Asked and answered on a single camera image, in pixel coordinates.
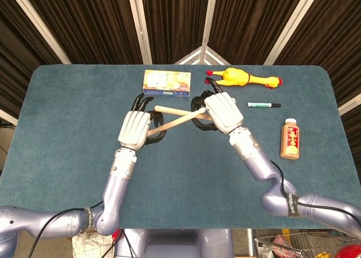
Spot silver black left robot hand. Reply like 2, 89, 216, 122
117, 94, 168, 152

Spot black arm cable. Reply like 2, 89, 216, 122
28, 200, 104, 258
268, 159, 361, 224

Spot white screen frame post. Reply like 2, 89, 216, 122
199, 0, 220, 65
337, 93, 361, 115
5, 0, 72, 65
126, 0, 153, 65
263, 0, 324, 66
0, 108, 16, 126

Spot light wooden drumstick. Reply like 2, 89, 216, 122
146, 107, 207, 136
153, 105, 212, 121

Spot metal wire basket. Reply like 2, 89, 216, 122
253, 231, 361, 258

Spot brown bottle with white cap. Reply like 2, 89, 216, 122
280, 118, 301, 160

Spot yellow rubber chicken toy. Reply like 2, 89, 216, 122
205, 67, 283, 90

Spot black right arm strap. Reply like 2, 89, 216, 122
284, 194, 301, 219

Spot black left arm strap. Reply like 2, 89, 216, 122
83, 207, 96, 231

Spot lavender robot torso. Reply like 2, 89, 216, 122
114, 228, 235, 258

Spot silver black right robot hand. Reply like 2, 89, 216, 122
191, 78, 245, 135

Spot white screen frame base rail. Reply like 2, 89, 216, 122
174, 47, 202, 65
205, 47, 226, 65

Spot brown pleated curtain panel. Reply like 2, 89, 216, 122
0, 0, 64, 118
21, 0, 144, 65
210, 0, 308, 65
275, 0, 361, 106
140, 0, 211, 64

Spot green marker with black cap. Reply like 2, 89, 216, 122
247, 101, 282, 108

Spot white checked bag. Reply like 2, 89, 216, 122
72, 232, 116, 258

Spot blue table cloth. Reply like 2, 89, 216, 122
0, 64, 361, 230

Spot black arm strap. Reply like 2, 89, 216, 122
284, 194, 301, 219
83, 207, 96, 231

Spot red round object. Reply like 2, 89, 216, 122
337, 243, 361, 258

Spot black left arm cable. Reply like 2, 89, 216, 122
28, 200, 104, 258

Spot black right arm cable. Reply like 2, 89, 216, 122
268, 159, 361, 224

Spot blue and yellow cardboard box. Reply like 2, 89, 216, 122
142, 69, 192, 98

